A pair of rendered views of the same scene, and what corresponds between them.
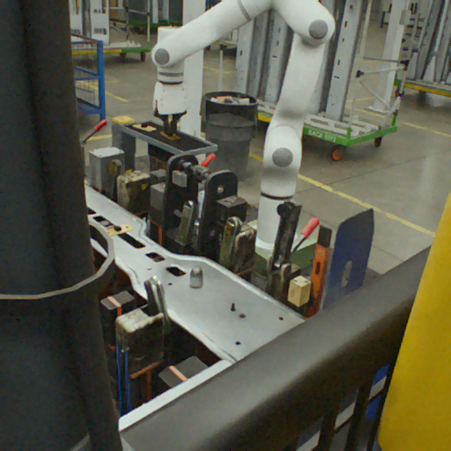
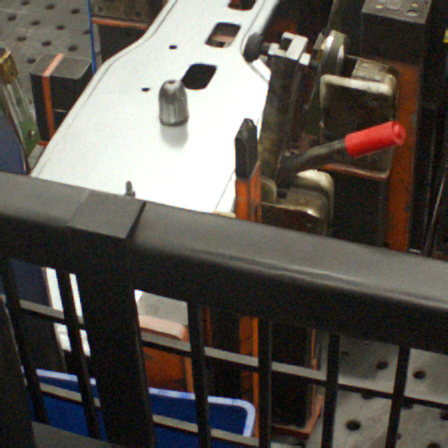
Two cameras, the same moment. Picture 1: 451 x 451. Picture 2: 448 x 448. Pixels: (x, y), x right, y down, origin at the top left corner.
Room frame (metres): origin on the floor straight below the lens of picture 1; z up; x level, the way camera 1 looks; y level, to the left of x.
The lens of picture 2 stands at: (0.59, -0.90, 1.83)
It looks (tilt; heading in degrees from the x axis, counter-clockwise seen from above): 43 degrees down; 64
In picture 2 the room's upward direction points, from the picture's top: 2 degrees counter-clockwise
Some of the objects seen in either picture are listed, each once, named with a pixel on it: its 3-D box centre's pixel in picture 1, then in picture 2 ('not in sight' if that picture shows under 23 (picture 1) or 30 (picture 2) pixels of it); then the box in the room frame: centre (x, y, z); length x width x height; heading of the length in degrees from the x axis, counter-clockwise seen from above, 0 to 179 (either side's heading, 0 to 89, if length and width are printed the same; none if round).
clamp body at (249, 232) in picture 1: (237, 288); (358, 202); (1.18, -0.05, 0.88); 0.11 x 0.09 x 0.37; 134
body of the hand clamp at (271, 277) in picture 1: (277, 326); (291, 315); (1.03, -0.15, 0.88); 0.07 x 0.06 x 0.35; 134
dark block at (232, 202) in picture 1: (227, 268); (390, 152); (1.24, -0.02, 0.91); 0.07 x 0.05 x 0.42; 134
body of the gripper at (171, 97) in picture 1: (170, 95); not in sight; (1.66, 0.20, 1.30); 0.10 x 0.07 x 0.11; 123
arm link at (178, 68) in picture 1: (170, 49); not in sight; (1.65, 0.20, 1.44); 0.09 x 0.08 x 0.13; 173
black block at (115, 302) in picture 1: (120, 351); (69, 160); (0.94, 0.23, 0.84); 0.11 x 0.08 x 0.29; 134
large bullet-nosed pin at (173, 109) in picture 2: (195, 277); (173, 104); (1.01, 0.06, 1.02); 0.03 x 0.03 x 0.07
